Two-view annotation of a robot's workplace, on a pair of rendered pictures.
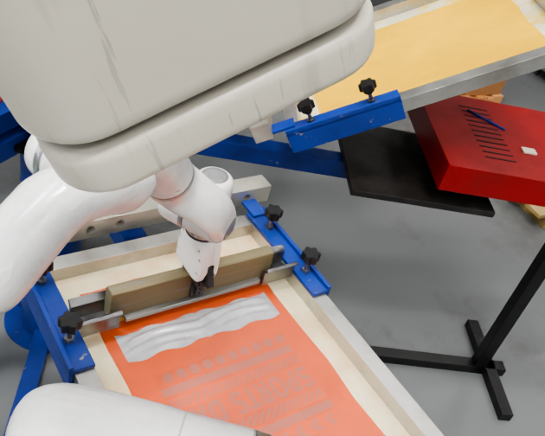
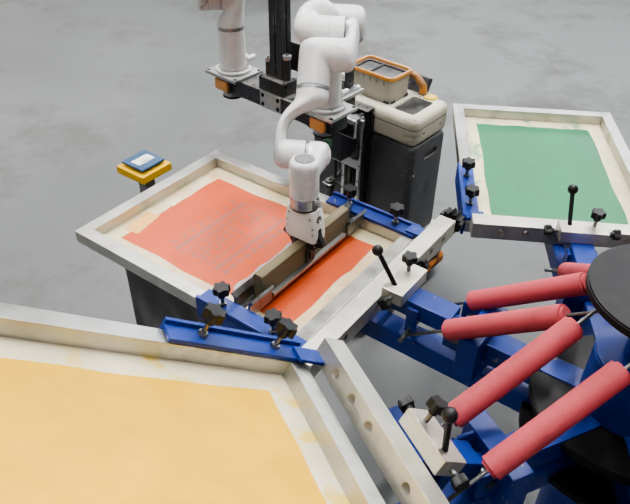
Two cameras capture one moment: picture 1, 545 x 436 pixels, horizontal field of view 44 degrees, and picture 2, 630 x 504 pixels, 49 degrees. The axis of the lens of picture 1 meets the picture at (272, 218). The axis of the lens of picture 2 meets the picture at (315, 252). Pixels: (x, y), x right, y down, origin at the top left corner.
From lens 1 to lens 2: 2.45 m
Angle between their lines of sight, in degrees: 104
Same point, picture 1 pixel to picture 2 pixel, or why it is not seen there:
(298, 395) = (199, 245)
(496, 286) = not seen: outside the picture
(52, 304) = (376, 215)
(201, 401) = (259, 223)
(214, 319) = not seen: hidden behind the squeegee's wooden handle
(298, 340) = (211, 275)
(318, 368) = (189, 264)
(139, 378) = not seen: hidden behind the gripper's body
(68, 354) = (342, 199)
